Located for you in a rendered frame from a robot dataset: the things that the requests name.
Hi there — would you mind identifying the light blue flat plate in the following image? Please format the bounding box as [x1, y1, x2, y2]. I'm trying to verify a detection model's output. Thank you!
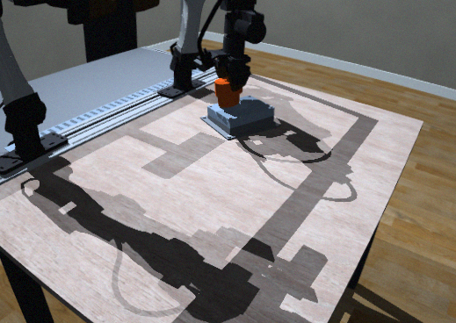
[207, 96, 274, 129]

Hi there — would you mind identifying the orange peg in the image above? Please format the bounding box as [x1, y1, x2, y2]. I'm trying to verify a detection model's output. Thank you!
[214, 76, 242, 108]

